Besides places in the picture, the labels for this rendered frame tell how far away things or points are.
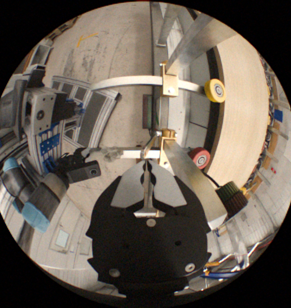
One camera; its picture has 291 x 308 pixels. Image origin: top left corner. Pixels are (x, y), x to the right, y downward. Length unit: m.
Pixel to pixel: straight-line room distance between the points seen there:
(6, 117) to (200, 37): 0.52
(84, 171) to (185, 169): 0.24
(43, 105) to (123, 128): 1.01
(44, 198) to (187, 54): 0.40
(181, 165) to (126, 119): 1.05
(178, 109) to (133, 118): 0.71
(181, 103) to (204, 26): 0.48
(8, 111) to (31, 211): 0.33
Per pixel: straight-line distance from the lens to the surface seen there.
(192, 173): 0.15
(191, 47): 0.19
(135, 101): 1.14
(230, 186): 0.15
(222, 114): 0.37
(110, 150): 0.31
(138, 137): 1.19
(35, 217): 0.24
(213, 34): 0.17
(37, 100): 0.35
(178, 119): 0.55
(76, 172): 0.27
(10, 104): 0.46
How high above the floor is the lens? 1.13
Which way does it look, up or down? 62 degrees down
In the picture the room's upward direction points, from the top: 179 degrees clockwise
